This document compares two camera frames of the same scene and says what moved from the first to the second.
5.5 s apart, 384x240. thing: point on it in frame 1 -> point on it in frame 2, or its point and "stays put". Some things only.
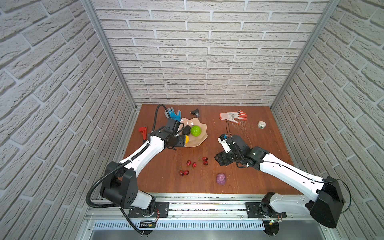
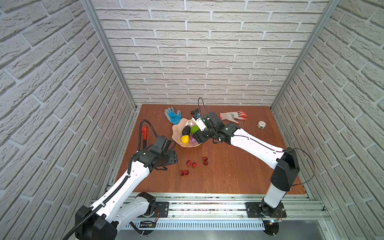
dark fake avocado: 186,130 stays put
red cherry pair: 188,163 stays put
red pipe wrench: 143,130 stays put
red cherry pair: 205,159 stays put
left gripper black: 182,142 -> 175,157
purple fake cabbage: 221,178 -> 192,140
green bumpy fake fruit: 195,131 stays put
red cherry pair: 185,172 stays put
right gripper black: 222,157 -> 199,136
